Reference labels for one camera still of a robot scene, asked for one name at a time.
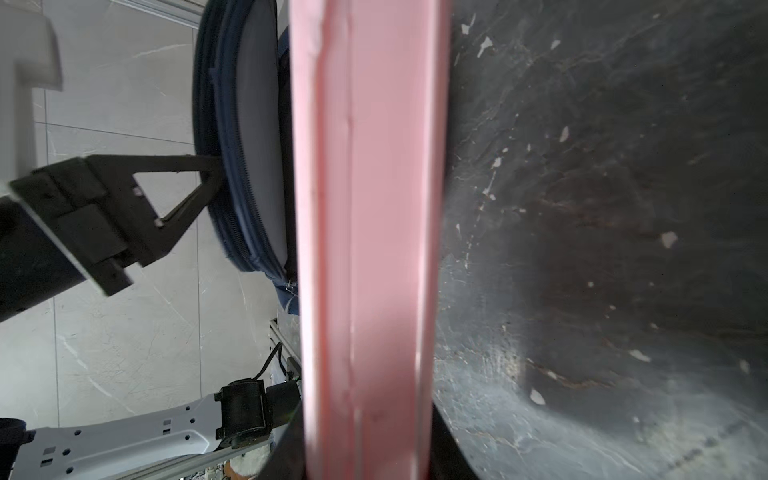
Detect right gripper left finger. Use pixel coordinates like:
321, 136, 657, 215
257, 403, 306, 480

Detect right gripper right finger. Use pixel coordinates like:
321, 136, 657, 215
428, 404, 479, 480

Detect navy blue student backpack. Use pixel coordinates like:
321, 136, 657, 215
192, 1, 299, 315

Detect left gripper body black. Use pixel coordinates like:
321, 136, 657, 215
1, 167, 132, 321

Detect pink pencil case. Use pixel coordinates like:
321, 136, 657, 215
289, 1, 451, 479

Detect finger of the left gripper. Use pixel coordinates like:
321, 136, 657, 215
86, 155, 225, 266

